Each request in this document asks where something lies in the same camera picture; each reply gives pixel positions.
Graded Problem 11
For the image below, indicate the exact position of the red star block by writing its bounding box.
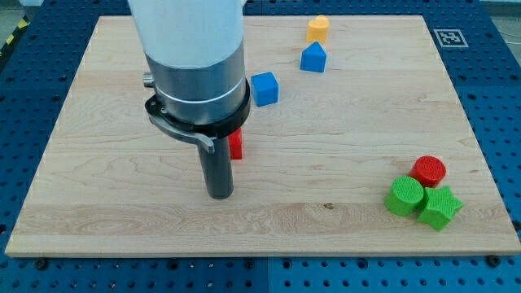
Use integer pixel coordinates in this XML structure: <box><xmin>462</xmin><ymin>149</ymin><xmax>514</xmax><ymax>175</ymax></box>
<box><xmin>228</xmin><ymin>128</ymin><xmax>243</xmax><ymax>160</ymax></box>

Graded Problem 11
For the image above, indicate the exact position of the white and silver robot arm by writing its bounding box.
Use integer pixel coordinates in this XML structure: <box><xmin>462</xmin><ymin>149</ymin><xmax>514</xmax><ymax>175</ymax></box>
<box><xmin>128</xmin><ymin>0</ymin><xmax>248</xmax><ymax>154</ymax></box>

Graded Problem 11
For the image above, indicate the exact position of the green star block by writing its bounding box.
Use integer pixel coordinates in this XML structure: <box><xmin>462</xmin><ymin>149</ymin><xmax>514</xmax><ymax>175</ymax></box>
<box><xmin>417</xmin><ymin>186</ymin><xmax>464</xmax><ymax>231</ymax></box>

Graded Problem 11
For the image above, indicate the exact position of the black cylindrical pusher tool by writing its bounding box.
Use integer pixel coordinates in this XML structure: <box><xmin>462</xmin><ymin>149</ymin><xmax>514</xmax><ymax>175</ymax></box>
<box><xmin>198</xmin><ymin>137</ymin><xmax>234</xmax><ymax>199</ymax></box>

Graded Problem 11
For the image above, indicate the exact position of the blue cube block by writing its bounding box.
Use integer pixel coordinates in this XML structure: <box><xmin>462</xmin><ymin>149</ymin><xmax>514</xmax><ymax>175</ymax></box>
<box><xmin>251</xmin><ymin>72</ymin><xmax>279</xmax><ymax>107</ymax></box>

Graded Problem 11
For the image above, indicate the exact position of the wooden board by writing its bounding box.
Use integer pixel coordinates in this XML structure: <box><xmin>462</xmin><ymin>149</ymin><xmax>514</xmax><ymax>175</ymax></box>
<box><xmin>6</xmin><ymin>15</ymin><xmax>520</xmax><ymax>258</ymax></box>

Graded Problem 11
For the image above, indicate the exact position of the blue pentagon house block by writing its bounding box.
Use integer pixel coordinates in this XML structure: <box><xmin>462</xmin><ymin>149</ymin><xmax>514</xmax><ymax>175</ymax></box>
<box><xmin>300</xmin><ymin>42</ymin><xmax>327</xmax><ymax>72</ymax></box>

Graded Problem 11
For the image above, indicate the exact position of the yellow heart block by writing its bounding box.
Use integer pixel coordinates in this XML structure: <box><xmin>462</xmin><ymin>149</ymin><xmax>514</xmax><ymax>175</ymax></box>
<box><xmin>306</xmin><ymin>15</ymin><xmax>330</xmax><ymax>44</ymax></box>

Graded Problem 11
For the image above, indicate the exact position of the green cylinder block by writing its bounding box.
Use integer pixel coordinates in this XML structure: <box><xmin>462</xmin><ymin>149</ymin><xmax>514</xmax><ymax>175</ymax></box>
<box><xmin>384</xmin><ymin>176</ymin><xmax>423</xmax><ymax>216</ymax></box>

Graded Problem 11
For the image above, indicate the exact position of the red cylinder block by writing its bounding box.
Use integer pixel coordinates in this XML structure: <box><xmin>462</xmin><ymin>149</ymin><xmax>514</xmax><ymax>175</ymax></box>
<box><xmin>408</xmin><ymin>155</ymin><xmax>447</xmax><ymax>188</ymax></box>

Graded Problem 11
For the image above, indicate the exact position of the white fiducial marker tag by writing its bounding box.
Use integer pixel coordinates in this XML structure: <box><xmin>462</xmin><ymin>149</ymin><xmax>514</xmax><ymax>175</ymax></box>
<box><xmin>434</xmin><ymin>28</ymin><xmax>468</xmax><ymax>48</ymax></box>

